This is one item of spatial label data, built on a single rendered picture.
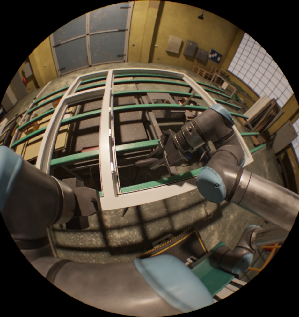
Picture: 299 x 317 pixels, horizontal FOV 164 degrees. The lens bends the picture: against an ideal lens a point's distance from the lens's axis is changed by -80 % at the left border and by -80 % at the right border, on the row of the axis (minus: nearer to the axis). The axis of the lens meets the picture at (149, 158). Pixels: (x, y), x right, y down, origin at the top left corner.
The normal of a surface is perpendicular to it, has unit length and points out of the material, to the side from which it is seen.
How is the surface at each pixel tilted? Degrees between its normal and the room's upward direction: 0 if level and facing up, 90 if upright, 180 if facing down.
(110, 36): 90
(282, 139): 90
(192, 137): 59
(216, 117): 55
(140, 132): 0
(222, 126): 50
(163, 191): 0
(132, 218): 0
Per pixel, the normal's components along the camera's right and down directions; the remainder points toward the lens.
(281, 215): -0.80, 0.12
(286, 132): -0.95, 0.18
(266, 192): -0.57, -0.51
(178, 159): -0.69, -0.15
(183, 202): 0.14, -0.44
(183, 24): 0.26, 0.88
